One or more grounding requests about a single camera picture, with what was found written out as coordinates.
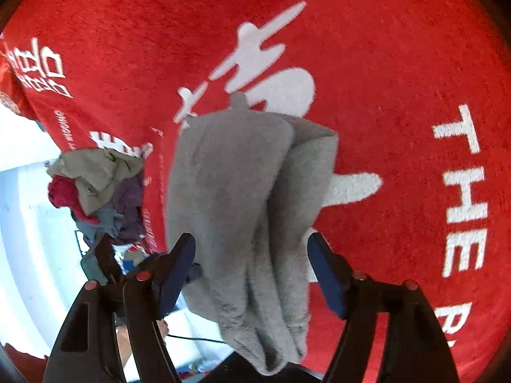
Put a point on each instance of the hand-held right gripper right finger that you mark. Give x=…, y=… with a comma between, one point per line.
x=327, y=275

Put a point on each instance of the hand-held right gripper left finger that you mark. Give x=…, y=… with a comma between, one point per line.
x=177, y=271

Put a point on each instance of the grey knit sweater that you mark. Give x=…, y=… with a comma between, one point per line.
x=231, y=207

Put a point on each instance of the pile of mixed clothes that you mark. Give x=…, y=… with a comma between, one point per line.
x=96, y=171

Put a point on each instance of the purple cloth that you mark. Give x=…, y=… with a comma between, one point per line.
x=129, y=203

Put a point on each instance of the blue cloth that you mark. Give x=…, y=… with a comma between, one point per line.
x=99, y=221

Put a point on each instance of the red cloth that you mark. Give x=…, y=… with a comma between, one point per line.
x=64, y=195

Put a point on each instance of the red printed mat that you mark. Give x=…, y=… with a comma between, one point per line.
x=379, y=68

